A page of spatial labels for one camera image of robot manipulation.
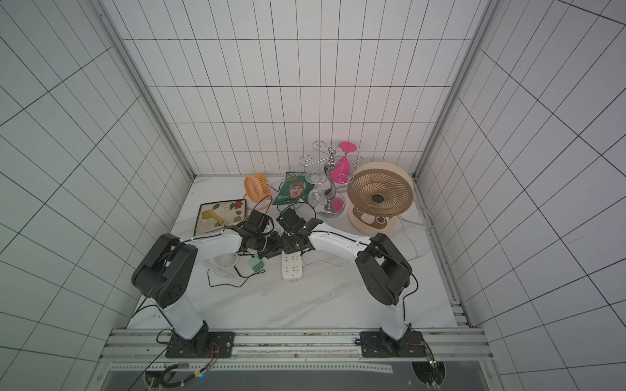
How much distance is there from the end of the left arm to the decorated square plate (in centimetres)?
26

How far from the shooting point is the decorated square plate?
40.0 inches

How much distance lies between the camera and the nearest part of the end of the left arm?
2.47ft
